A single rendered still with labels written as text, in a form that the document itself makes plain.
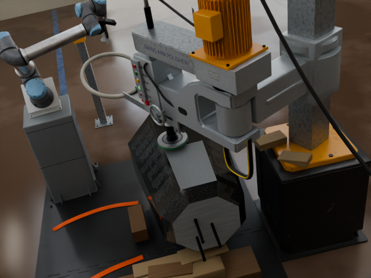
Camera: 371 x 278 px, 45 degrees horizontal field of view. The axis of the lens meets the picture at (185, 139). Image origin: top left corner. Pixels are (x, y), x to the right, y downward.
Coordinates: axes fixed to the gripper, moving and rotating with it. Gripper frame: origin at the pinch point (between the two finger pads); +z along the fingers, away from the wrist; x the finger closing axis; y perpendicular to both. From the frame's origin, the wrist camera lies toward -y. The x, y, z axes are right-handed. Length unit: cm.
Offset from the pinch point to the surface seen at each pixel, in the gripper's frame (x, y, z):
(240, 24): 121, -10, -97
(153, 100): 79, 5, -12
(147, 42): 70, 7, -53
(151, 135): 68, -4, 44
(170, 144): 95, -2, 22
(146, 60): 69, 7, -39
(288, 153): 148, -57, 3
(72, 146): 16, 41, 89
